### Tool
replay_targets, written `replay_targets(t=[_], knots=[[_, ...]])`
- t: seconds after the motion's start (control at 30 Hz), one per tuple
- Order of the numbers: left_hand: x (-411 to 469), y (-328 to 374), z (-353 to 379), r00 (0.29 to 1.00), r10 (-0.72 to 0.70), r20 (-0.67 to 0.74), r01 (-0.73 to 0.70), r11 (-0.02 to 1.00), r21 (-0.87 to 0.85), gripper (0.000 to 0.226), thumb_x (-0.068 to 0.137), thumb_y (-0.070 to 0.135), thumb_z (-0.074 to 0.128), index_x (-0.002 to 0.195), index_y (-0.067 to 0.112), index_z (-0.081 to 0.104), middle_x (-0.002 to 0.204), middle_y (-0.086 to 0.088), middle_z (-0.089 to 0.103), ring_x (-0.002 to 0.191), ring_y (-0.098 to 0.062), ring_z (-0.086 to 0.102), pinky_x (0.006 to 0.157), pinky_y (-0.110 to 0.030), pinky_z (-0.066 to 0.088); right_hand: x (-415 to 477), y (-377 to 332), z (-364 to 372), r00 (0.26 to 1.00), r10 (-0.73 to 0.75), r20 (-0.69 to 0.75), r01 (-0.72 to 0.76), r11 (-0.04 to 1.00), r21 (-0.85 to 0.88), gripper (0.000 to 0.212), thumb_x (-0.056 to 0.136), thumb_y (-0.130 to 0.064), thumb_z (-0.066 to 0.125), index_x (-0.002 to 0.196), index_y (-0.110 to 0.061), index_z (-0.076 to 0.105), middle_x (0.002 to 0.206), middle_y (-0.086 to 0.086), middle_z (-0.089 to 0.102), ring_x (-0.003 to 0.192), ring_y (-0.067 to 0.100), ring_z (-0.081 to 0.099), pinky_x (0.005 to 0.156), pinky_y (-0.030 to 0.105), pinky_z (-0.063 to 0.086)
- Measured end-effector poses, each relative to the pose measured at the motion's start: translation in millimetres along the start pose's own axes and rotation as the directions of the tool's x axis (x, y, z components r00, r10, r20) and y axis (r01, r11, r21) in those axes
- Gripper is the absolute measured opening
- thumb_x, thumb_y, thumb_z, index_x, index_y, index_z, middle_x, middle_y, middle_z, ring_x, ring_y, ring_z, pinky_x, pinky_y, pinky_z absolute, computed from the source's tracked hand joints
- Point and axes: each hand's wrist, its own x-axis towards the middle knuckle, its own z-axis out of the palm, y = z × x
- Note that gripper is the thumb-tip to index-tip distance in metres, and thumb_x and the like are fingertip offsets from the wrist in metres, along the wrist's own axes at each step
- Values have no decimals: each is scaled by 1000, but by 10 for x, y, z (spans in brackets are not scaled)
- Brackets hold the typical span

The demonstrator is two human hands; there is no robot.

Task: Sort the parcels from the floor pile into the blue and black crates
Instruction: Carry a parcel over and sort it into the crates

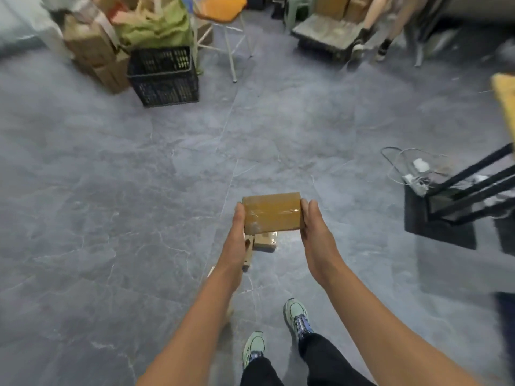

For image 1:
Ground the wooden table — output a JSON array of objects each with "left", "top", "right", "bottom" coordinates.
[
  {"left": 404, "top": 0, "right": 515, "bottom": 69},
  {"left": 490, "top": 72, "right": 515, "bottom": 145}
]

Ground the person's left forearm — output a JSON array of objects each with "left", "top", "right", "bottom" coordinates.
[{"left": 136, "top": 269, "right": 245, "bottom": 386}]

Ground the person's leg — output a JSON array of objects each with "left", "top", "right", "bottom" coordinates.
[
  {"left": 240, "top": 355, "right": 285, "bottom": 386},
  {"left": 298, "top": 332, "right": 377, "bottom": 386}
]

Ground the small brown cardboard box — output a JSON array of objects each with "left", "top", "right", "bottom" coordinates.
[{"left": 64, "top": 19, "right": 120, "bottom": 70}]

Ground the person's right leg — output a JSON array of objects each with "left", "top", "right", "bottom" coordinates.
[{"left": 298, "top": 332, "right": 377, "bottom": 386}]

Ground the heap of large cardboard boxes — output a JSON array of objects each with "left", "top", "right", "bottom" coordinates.
[{"left": 40, "top": 0, "right": 134, "bottom": 95}]

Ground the black storage crate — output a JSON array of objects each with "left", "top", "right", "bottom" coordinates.
[{"left": 127, "top": 46, "right": 201, "bottom": 109}]

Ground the person's right shoe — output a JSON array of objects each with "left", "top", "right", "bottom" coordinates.
[{"left": 283, "top": 298, "right": 315, "bottom": 342}]

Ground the person's left leg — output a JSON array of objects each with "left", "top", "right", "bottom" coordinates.
[{"left": 240, "top": 355, "right": 285, "bottom": 386}]

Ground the white chair with orange seat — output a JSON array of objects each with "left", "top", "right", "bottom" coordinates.
[{"left": 192, "top": 0, "right": 255, "bottom": 84}]

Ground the green plastic stool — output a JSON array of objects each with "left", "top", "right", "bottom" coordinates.
[{"left": 283, "top": 0, "right": 317, "bottom": 29}]

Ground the person's right hand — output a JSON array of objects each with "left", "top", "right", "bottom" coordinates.
[{"left": 299, "top": 199, "right": 348, "bottom": 289}]

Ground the person's left hand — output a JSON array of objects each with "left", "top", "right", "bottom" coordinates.
[{"left": 216, "top": 202, "right": 248, "bottom": 287}]

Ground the person's right forearm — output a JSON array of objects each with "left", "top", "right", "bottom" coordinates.
[{"left": 321, "top": 263, "right": 483, "bottom": 386}]

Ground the yellow green plastic bag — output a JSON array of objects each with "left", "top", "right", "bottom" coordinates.
[{"left": 114, "top": 0, "right": 194, "bottom": 51}]

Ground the small brown box amber tape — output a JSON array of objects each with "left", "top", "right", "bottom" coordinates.
[{"left": 242, "top": 191, "right": 303, "bottom": 234}]

